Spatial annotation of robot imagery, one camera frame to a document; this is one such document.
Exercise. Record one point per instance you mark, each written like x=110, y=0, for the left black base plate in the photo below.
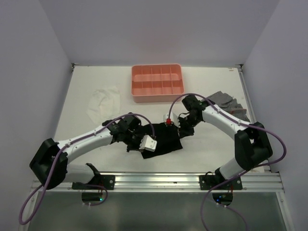
x=106, y=181

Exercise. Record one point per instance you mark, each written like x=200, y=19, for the pink divided plastic tray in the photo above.
x=156, y=83

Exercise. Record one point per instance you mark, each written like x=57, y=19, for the grey striped underwear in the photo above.
x=230, y=105

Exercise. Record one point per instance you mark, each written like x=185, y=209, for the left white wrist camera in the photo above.
x=148, y=144

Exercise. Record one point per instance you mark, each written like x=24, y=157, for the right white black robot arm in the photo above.
x=251, y=143

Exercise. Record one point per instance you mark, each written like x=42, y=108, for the black underwear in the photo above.
x=167, y=138

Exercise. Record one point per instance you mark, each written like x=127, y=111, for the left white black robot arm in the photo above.
x=52, y=163

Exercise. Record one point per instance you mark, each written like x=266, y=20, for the aluminium mounting rail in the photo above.
x=189, y=182

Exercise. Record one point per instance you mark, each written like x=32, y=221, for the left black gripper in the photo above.
x=136, y=147

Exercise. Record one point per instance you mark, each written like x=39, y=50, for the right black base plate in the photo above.
x=210, y=180

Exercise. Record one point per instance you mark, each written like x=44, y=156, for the white underwear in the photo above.
x=104, y=104

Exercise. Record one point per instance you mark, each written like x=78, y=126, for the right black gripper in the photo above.
x=183, y=131

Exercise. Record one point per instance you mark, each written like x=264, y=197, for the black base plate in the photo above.
x=210, y=180
x=106, y=181

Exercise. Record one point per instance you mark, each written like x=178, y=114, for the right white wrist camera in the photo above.
x=172, y=119

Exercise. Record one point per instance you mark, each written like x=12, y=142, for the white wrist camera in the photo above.
x=148, y=144
x=172, y=119

